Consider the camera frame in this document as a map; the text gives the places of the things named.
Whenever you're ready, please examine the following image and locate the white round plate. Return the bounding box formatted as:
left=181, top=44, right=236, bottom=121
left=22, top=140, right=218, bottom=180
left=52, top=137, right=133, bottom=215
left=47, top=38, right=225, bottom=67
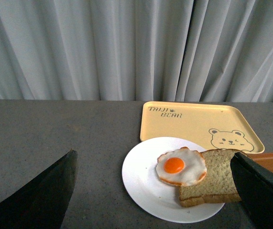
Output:
left=122, top=137, right=224, bottom=223

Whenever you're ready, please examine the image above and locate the bottom bread slice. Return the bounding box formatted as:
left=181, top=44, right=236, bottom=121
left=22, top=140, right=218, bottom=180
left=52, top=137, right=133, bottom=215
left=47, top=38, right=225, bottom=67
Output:
left=179, top=149, right=241, bottom=208

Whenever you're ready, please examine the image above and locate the grey curtain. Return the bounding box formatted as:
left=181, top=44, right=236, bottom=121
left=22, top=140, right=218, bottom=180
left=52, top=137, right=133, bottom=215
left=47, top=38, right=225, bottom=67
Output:
left=0, top=0, right=273, bottom=102

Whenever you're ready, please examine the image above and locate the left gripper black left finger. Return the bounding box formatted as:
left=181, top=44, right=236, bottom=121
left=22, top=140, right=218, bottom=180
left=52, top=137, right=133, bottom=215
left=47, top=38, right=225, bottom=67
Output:
left=0, top=150, right=77, bottom=229

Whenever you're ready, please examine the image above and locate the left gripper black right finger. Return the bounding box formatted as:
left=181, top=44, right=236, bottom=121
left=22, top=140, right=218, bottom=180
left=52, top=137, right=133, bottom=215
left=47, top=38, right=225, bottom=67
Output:
left=230, top=152, right=273, bottom=229

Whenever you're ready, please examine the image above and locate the fried egg toy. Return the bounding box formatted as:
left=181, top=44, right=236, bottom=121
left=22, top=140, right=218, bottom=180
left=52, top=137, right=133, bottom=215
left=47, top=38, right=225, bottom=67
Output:
left=155, top=147, right=207, bottom=187

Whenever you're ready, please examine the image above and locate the yellow bear tray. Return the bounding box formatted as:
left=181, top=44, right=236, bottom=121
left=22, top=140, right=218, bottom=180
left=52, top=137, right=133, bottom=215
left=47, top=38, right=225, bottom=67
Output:
left=140, top=101, right=265, bottom=154

